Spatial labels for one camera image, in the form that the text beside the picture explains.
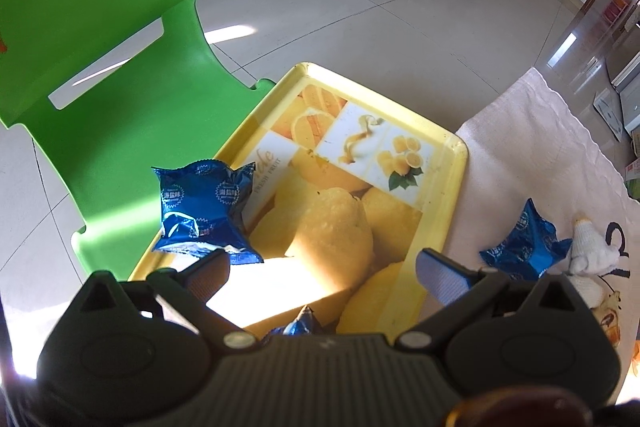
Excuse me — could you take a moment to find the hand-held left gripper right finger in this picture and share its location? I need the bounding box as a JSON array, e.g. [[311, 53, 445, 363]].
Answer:
[[395, 248, 598, 351]]

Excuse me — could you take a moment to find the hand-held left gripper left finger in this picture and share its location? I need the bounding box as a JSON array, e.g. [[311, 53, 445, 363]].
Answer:
[[65, 249, 256, 351]]

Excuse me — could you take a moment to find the blue snack packet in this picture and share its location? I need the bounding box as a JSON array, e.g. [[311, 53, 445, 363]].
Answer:
[[151, 159, 265, 267], [262, 306, 326, 337], [479, 198, 573, 283]]

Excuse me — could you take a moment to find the yellow lemon-print tray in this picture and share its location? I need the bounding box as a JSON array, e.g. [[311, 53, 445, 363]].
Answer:
[[127, 63, 470, 338]]

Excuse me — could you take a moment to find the white knit glove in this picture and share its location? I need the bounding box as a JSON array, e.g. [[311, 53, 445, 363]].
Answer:
[[567, 273, 607, 309], [567, 213, 623, 275]]

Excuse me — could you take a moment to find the white printed tablecloth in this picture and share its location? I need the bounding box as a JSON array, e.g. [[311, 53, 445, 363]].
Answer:
[[447, 67, 640, 408]]

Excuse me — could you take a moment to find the green plastic chair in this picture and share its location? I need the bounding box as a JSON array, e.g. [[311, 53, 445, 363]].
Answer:
[[0, 0, 278, 283]]

